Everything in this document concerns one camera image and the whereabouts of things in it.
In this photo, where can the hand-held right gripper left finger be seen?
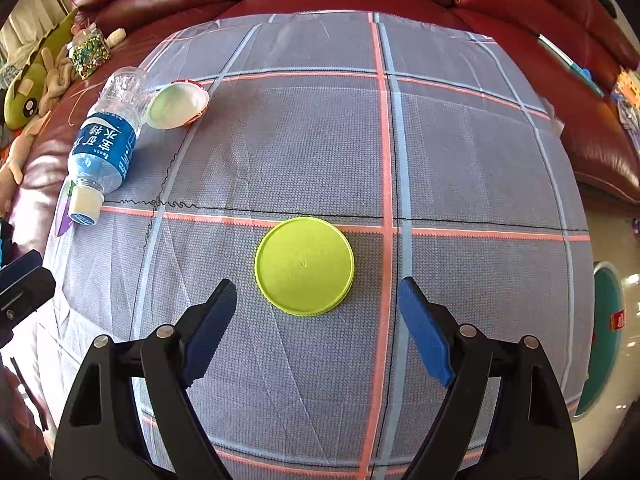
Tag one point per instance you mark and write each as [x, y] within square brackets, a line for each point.
[212, 325]

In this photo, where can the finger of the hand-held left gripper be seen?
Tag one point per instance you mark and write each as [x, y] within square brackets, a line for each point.
[22, 280]

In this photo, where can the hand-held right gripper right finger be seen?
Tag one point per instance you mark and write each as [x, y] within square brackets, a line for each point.
[425, 330]

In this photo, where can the lime green round lid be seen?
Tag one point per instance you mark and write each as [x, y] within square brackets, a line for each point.
[305, 265]

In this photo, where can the teal plastic bin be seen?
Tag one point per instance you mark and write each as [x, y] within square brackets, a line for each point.
[607, 300]

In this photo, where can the purple wrapper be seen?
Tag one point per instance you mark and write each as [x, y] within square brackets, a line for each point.
[62, 212]

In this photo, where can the clear plastic water bottle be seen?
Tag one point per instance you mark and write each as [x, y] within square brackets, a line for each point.
[102, 145]

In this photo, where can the beige plush toy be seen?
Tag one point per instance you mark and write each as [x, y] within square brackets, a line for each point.
[52, 77]

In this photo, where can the grey checked cloth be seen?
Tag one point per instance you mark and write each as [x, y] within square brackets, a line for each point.
[300, 135]

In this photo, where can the white small bowl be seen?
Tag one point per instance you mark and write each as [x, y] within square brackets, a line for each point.
[175, 105]

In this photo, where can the glitter bag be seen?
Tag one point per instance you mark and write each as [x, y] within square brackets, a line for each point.
[90, 52]

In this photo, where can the blue plastic object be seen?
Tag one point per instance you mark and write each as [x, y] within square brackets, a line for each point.
[584, 72]

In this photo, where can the teal book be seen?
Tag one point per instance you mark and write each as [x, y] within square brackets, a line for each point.
[565, 57]

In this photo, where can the purple printed cloth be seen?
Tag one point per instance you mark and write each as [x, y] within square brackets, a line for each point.
[627, 100]

